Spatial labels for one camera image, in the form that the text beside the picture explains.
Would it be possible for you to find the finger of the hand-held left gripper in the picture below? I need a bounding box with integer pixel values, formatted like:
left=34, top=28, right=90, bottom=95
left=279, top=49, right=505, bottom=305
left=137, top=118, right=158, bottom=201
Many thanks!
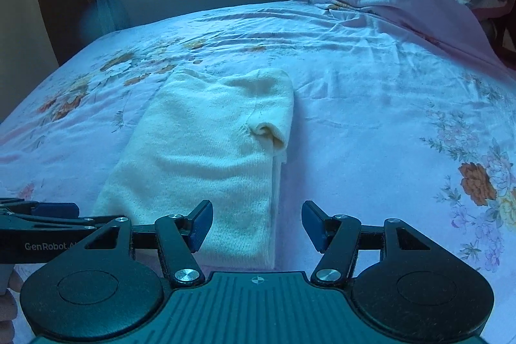
left=0, top=198, right=80, bottom=219
left=0, top=212, right=124, bottom=229

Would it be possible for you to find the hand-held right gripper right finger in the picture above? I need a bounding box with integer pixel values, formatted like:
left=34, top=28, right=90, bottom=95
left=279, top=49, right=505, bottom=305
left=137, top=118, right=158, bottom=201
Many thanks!
left=302, top=200, right=434, bottom=286

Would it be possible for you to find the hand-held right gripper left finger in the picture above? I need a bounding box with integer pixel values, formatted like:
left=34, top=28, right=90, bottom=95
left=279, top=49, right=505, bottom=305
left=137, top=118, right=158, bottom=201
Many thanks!
left=83, top=200, right=213, bottom=286

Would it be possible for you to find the white knit sweater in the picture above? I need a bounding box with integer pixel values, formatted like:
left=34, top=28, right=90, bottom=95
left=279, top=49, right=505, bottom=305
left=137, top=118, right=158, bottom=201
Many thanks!
left=92, top=68, right=295, bottom=269

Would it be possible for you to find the person's left hand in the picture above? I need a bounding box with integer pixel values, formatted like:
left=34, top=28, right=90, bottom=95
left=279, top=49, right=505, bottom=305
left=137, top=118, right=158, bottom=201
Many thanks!
left=0, top=270, right=23, bottom=344

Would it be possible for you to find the floral bed sheet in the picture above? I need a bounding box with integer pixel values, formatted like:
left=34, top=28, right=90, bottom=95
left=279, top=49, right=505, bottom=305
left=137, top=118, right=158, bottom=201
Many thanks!
left=0, top=0, right=516, bottom=344

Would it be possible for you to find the pink blanket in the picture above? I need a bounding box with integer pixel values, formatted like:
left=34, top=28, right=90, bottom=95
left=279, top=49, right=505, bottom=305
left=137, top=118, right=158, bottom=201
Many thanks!
left=298, top=0, right=504, bottom=66

